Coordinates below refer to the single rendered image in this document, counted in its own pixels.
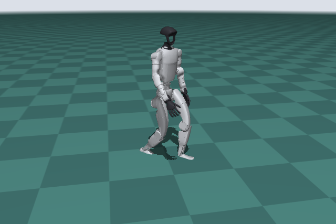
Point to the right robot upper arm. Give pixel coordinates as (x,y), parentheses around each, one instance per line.
(156,57)

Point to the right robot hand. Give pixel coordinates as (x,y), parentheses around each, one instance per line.
(172,106)

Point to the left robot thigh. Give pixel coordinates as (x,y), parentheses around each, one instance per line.
(184,125)

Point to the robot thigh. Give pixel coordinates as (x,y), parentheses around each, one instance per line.
(162,114)
(184,125)

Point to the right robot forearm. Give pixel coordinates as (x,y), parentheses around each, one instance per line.
(159,85)

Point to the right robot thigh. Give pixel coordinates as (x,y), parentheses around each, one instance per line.
(162,114)

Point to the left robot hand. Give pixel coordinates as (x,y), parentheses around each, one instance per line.
(186,97)

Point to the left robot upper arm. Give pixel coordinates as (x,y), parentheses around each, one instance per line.
(179,69)

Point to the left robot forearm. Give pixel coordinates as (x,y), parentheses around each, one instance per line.
(182,84)

